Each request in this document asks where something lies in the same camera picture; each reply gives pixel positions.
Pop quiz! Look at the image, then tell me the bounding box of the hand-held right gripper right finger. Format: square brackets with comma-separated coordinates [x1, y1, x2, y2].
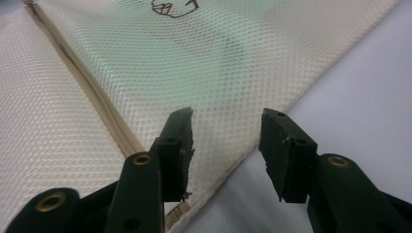
[257, 108, 412, 233]

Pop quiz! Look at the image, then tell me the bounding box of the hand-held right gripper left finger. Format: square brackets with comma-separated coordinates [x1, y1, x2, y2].
[103, 107, 196, 233]

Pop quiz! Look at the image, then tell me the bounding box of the beige mesh laundry bag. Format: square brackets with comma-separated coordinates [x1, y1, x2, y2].
[0, 0, 402, 233]

